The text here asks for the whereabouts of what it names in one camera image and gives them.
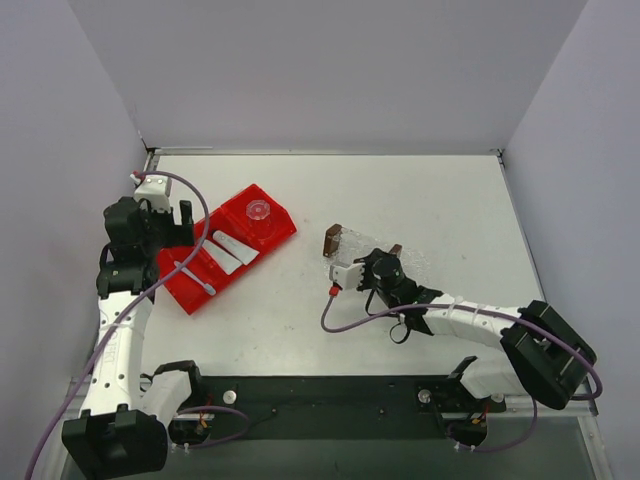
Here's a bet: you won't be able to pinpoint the clear tray brown handles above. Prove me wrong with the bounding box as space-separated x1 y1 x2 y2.
323 227 434 286

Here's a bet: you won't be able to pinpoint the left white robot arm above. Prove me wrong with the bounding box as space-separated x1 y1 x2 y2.
61 196 205 479

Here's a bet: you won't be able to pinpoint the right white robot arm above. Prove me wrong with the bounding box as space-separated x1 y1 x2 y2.
352 248 597 410

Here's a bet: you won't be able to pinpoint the toothpaste tube green cap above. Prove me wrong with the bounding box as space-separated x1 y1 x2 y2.
203 240 242 276

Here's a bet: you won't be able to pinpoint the grey toothbrush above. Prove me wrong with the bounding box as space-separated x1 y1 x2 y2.
180 267 217 296

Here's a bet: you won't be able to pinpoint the toothpaste tube black cap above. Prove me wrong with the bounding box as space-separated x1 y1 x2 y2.
212 230 259 265

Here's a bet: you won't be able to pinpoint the red plastic compartment box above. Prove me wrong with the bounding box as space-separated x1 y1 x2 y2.
158 184 297 315

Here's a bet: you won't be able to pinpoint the clear plastic cup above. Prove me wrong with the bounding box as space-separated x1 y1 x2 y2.
245 199 273 241

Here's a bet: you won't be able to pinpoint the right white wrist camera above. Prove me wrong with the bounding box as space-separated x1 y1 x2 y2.
329 263 365 297

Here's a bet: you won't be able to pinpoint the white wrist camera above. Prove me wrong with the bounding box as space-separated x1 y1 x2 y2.
130 172 172 213
329 263 365 297

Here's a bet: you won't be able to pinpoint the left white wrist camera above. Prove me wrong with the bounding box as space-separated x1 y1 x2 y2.
130 172 172 213

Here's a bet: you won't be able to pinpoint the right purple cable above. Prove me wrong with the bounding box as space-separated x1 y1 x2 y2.
319 287 604 454

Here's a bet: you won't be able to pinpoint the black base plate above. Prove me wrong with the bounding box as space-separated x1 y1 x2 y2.
170 374 506 444

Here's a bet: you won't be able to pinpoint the aluminium front rail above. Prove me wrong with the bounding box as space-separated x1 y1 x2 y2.
67 377 599 418

